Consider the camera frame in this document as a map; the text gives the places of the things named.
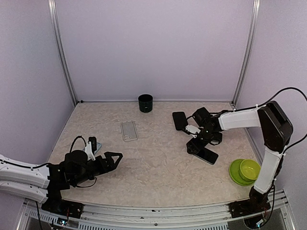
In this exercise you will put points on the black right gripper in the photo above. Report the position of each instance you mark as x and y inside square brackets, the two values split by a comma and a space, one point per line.
[193, 144]

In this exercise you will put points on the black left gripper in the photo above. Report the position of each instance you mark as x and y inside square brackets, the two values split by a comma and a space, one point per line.
[111, 166]

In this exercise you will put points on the black smartphone teal edge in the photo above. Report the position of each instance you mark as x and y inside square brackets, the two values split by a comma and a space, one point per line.
[206, 155]
[180, 121]

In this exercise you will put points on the clear phone case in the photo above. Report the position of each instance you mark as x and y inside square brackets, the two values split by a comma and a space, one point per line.
[129, 131]

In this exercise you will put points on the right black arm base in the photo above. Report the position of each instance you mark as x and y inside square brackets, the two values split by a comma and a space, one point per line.
[256, 203]

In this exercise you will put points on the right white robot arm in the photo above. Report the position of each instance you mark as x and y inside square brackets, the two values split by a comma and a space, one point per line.
[270, 118]

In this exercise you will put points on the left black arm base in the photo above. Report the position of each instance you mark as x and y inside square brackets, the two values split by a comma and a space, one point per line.
[55, 204]

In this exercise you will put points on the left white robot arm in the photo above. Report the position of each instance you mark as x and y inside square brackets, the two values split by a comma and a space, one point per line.
[42, 183]

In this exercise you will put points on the light blue phone case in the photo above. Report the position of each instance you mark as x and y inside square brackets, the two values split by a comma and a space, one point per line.
[99, 145]

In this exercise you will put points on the green bowl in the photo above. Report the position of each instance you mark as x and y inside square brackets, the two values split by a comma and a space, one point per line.
[249, 170]

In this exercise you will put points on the dark green cup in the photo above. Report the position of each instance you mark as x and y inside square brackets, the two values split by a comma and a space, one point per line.
[145, 103]

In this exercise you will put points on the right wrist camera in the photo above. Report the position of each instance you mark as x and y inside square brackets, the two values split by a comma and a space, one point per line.
[192, 130]

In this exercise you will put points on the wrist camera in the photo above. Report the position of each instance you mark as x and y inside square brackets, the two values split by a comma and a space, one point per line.
[93, 142]
[192, 130]

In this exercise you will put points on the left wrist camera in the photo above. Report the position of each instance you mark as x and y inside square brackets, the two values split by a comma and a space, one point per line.
[93, 142]

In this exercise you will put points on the front aluminium rail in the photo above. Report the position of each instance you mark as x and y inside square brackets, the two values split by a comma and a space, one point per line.
[201, 217]

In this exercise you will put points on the right aluminium frame post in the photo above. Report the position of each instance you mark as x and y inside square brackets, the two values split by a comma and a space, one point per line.
[248, 51]

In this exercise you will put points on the aluminium frame post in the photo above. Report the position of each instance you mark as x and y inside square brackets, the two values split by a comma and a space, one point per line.
[248, 51]
[63, 61]

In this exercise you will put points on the left aluminium frame post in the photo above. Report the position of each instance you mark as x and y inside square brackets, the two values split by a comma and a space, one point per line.
[63, 61]

